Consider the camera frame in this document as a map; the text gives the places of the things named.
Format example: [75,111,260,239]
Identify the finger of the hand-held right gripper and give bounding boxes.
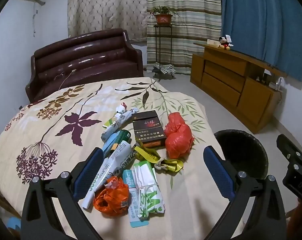
[277,134,302,166]

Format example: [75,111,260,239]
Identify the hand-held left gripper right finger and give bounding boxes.
[203,146,287,240]

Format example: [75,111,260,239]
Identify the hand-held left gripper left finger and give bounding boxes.
[21,148,104,240]

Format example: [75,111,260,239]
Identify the long white packet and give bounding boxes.
[81,140,134,209]

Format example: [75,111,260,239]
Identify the black trash bin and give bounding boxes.
[213,129,269,180]

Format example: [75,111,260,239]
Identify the orange plastic bag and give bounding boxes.
[93,176,130,217]

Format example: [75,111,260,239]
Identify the teal white tube package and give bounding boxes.
[123,169,151,228]

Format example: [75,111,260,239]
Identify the dark green can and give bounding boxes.
[116,129,133,147]

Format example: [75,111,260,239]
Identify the red plastic bag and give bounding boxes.
[164,112,194,160]

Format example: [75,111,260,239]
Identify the white green wrapper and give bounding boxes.
[102,102,139,142]

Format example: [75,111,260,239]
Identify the yellow wrapper strip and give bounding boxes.
[133,140,184,174]

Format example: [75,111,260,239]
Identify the white green tissue packet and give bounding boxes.
[133,160,165,221]

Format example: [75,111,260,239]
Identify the dark cigarette carton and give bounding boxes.
[131,110,166,148]

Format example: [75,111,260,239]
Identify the small white device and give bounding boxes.
[274,77,285,91]

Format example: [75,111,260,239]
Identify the floral blanket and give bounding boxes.
[0,77,244,240]

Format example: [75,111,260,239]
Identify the wooden cabinet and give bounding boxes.
[190,42,288,134]

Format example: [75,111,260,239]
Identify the brown leather sofa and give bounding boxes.
[24,28,144,103]

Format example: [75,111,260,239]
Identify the checked cloth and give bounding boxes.
[152,64,176,75]

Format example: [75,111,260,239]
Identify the mouse plush toy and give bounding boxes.
[217,35,234,51]

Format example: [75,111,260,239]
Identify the blue curtain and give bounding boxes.
[220,0,302,82]

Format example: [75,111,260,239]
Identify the striped curtain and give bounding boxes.
[145,0,222,75]

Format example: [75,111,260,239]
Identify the black metal plant stand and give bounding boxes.
[153,24,176,82]

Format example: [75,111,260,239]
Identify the potted plant orange pot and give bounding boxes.
[148,5,179,26]

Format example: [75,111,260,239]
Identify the beige diamond pattern curtain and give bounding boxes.
[67,0,148,43]

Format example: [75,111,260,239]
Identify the white charging cable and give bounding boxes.
[53,69,78,89]

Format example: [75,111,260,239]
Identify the white wall cable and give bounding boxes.
[32,2,39,37]

